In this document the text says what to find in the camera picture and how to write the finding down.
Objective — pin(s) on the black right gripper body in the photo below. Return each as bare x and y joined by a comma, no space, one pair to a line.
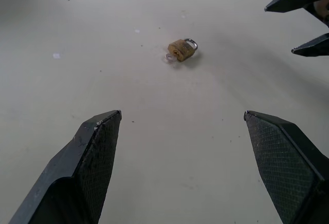
321,10

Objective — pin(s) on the small silver key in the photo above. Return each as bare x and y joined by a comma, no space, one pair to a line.
169,57

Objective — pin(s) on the brass padlock with steel shackle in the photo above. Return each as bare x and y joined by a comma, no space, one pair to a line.
181,49

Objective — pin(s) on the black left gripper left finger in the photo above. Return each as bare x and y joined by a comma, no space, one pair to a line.
77,172

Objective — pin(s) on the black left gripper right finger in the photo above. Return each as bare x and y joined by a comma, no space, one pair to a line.
288,162

